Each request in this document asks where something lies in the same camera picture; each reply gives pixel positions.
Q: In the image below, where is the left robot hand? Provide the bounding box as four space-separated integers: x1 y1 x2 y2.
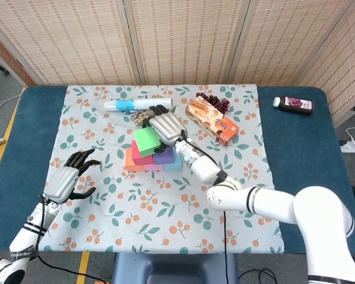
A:
43 149 102 205

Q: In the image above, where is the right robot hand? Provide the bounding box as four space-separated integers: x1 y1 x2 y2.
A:
141 104 188 154

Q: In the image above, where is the green foam cube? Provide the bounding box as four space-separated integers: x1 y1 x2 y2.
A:
133 125 162 157

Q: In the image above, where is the purple foam cube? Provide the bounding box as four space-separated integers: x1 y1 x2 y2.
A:
152 147 175 166

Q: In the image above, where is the light blue foam cube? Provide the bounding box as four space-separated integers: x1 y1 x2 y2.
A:
162 149 183 172

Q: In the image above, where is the red foam cube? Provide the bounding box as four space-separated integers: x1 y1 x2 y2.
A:
131 140 154 166

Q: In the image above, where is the orange foam cube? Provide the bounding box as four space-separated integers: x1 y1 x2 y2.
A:
125 147 147 172

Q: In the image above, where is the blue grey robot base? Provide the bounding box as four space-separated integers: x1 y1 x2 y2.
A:
111 253 240 284

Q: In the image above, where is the white bag roll blue band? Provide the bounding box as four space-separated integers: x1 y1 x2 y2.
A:
103 98 173 112

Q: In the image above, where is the orange biscuit box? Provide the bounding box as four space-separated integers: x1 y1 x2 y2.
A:
185 95 241 147

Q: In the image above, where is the red grape bunch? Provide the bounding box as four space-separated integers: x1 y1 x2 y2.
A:
195 92 231 112

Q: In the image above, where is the floral berry print tablecloth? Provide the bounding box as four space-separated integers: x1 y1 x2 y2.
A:
30 85 285 254

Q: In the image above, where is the bamboo folding screen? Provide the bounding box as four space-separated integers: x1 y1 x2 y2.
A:
0 0 355 127

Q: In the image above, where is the dark juice bottle white cap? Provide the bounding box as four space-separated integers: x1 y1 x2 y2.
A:
272 95 315 117

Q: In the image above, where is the teal padded table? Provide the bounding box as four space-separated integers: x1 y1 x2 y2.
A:
0 85 355 256

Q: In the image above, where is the white power strip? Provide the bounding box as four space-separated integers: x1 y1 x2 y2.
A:
339 140 355 154

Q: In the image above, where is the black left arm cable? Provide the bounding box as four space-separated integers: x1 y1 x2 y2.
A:
35 195 112 284

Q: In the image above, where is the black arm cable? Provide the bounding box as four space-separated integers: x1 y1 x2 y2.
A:
35 195 112 284
180 130 230 284

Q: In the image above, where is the white floor cable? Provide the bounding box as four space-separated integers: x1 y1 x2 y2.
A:
0 93 24 118

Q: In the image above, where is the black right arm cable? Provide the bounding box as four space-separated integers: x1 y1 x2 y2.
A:
180 130 230 284

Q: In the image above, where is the black floor cable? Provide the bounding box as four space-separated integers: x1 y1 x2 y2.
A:
238 267 277 284

